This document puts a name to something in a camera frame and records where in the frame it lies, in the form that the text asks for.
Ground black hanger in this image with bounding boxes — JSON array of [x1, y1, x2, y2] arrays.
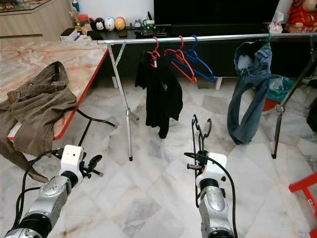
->
[[184, 114, 212, 208]]

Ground brown trousers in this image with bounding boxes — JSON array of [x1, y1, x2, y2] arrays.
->
[[0, 61, 78, 183]]

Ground empty red hanger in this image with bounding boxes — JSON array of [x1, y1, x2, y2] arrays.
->
[[163, 35, 198, 85]]

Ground blue hanger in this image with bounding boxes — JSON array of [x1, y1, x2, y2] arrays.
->
[[181, 35, 217, 83]]

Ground red hanger carrying shirt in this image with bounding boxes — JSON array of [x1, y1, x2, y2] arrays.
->
[[146, 37, 161, 67]]

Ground black t-shirt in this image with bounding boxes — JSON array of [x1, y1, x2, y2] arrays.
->
[[135, 52, 184, 139]]

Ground blue jeans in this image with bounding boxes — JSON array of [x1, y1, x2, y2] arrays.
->
[[227, 40, 273, 146]]

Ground red waste bin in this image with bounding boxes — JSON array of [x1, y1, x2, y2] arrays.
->
[[263, 97, 280, 112]]

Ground red plastic stool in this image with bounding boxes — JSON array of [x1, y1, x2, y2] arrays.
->
[[288, 171, 317, 238]]

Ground black television cabinet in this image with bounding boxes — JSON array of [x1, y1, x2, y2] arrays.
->
[[87, 24, 317, 92]]

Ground green plastic bin bag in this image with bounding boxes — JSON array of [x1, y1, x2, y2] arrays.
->
[[267, 74, 295, 102]]

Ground small white box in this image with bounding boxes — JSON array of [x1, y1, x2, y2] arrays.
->
[[59, 28, 81, 43]]

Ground silver metal clothes rack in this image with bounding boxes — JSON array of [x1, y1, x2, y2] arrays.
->
[[97, 31, 317, 162]]

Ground black egg figure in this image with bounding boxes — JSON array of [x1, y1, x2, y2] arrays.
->
[[93, 17, 105, 32]]

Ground jar with red lid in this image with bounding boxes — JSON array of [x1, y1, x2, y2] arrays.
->
[[76, 14, 89, 35]]

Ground white egg figure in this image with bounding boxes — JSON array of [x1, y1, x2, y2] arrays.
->
[[104, 17, 115, 31]]

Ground green desk gadget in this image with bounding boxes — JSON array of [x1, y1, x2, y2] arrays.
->
[[139, 17, 168, 38]]

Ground light wood cabinet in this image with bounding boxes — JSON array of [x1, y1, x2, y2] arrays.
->
[[0, 0, 72, 39]]

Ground black television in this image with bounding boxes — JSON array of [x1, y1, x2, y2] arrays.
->
[[154, 0, 280, 25]]

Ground white tissue box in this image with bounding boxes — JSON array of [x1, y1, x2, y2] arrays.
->
[[268, 10, 285, 34]]

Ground red figurine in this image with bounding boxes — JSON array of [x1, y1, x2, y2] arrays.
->
[[286, 0, 317, 33]]

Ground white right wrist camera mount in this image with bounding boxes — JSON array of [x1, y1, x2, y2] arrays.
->
[[201, 153, 228, 183]]

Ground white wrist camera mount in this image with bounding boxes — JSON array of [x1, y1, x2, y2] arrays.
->
[[60, 145, 85, 173], [201, 153, 228, 183]]

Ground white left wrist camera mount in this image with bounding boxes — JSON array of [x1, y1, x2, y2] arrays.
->
[[60, 145, 85, 173]]

